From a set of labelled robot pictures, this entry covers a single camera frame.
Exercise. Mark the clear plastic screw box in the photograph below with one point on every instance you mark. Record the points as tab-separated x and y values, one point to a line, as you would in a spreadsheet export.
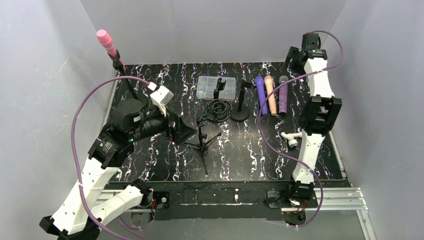
207	84

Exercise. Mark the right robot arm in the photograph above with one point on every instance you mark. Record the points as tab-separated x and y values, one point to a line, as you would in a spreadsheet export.
318	115

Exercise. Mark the black round-base stand for pink microphone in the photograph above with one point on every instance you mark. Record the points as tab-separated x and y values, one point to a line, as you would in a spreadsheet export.
127	79

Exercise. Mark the purple microphone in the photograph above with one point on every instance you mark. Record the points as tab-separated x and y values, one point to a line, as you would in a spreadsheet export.
259	83

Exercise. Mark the grey-headed glitter microphone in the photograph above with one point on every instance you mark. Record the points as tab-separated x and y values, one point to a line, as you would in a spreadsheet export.
283	95

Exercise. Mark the pink microphone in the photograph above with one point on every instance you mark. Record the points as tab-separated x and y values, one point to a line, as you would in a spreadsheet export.
106	41

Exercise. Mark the black tripod microphone stand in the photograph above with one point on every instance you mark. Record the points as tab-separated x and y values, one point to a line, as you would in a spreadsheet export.
216	111

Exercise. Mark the black round-base stand for beige microphone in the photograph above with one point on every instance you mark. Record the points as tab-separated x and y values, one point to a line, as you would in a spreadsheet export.
220	86

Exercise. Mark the beige microphone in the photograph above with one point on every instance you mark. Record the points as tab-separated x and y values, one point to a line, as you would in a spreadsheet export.
269	84

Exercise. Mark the small white plastic faucet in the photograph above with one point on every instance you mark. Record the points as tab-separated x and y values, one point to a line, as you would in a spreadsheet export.
291	138

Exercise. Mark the black stand for purple microphone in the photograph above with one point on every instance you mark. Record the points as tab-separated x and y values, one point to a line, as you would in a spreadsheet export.
240	111

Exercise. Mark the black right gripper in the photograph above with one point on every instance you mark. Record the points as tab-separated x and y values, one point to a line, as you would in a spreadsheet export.
294	55

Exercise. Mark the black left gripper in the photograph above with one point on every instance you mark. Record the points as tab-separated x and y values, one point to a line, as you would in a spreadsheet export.
171	126

